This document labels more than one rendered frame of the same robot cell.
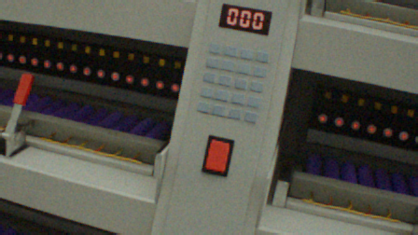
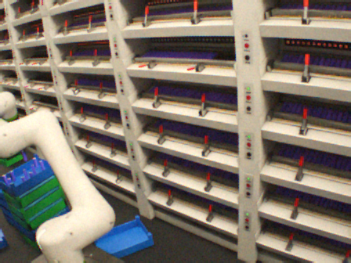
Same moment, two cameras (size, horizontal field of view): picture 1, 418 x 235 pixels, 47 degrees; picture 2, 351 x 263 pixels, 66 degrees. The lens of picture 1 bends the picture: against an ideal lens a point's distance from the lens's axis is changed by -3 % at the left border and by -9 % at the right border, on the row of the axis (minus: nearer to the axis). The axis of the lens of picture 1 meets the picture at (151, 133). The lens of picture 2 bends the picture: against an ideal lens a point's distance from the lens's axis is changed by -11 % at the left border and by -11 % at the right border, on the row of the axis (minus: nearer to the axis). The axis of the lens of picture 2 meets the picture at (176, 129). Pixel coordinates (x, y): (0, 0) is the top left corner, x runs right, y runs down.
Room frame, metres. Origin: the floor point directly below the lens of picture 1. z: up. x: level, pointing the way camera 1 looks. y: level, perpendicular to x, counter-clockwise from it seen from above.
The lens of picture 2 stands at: (-0.60, -0.26, 1.20)
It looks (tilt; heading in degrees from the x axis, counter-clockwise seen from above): 23 degrees down; 26
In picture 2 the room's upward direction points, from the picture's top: 6 degrees counter-clockwise
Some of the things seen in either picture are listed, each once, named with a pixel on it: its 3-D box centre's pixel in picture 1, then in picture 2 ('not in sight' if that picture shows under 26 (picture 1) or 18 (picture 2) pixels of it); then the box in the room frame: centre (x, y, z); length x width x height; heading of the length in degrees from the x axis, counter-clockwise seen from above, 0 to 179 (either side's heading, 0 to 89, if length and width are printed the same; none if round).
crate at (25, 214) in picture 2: not in sight; (34, 196); (0.27, 1.13, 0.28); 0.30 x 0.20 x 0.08; 171
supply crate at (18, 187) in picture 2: not in sight; (26, 174); (0.27, 1.13, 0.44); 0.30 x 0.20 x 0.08; 171
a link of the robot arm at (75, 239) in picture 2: not in sight; (63, 245); (-0.13, 0.43, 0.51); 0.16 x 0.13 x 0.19; 159
